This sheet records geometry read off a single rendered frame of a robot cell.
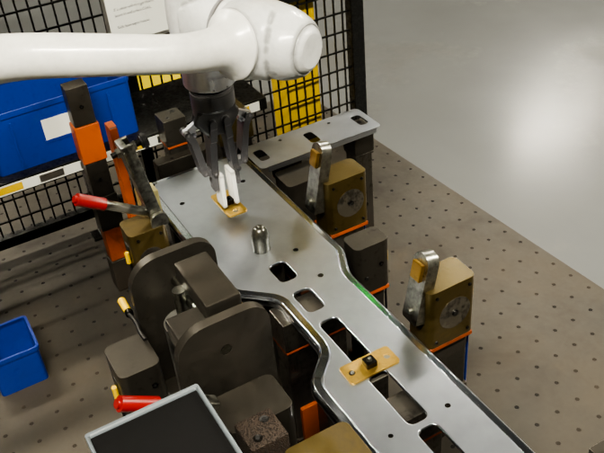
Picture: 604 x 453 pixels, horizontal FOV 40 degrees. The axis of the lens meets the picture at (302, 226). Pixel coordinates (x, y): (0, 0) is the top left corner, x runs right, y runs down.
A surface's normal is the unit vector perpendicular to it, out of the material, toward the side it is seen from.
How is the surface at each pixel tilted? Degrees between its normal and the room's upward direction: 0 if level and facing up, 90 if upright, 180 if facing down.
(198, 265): 0
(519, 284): 0
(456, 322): 90
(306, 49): 92
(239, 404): 0
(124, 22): 90
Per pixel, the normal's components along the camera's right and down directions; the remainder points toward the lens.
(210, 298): -0.08, -0.80
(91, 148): 0.50, 0.48
